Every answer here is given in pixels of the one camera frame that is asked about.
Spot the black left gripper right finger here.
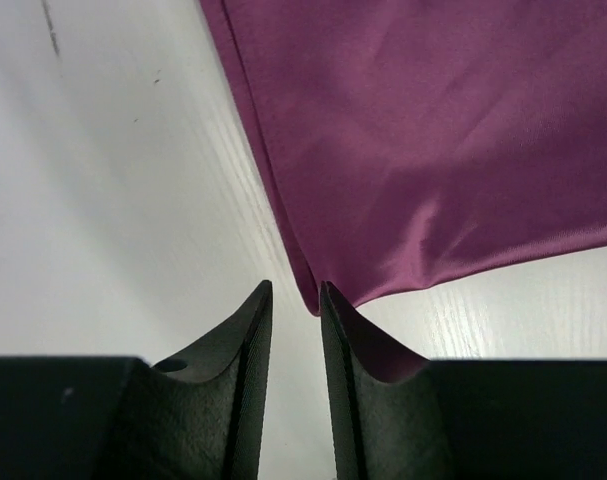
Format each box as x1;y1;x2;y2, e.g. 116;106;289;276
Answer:
319;282;453;479

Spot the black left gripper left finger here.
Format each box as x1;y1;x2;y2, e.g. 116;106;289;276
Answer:
107;280;273;479

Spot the purple satin napkin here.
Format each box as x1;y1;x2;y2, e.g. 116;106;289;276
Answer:
195;0;607;386

